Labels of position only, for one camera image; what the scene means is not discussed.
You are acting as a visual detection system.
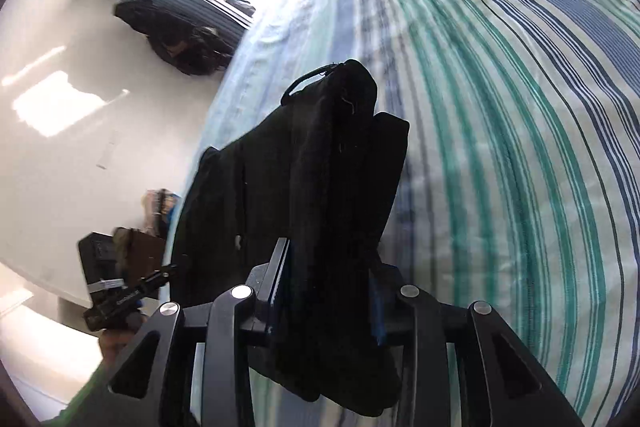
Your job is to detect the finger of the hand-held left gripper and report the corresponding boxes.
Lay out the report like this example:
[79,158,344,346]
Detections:
[141,264,179,292]

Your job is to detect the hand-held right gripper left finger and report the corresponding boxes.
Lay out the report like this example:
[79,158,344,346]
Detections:
[75,237,292,427]

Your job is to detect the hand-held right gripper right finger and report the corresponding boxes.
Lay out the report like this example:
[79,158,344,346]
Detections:
[367,257,586,427]

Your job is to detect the black pants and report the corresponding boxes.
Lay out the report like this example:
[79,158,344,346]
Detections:
[170,59,411,418]

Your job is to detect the person's left forearm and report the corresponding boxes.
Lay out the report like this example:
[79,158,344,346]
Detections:
[40,357,108,427]

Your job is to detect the person's left hand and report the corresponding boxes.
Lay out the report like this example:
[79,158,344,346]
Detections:
[97,309,143,365]

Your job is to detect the brown box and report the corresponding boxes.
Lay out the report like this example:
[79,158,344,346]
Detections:
[112,227,167,290]

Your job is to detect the pink and blue plastic bags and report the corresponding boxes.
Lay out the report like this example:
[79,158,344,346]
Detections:
[142,189,181,239]

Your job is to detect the dark clothes on floor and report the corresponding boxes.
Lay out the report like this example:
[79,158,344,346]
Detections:
[114,0,236,76]

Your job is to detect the striped bed sheet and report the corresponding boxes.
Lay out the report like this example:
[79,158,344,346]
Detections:
[165,0,640,427]

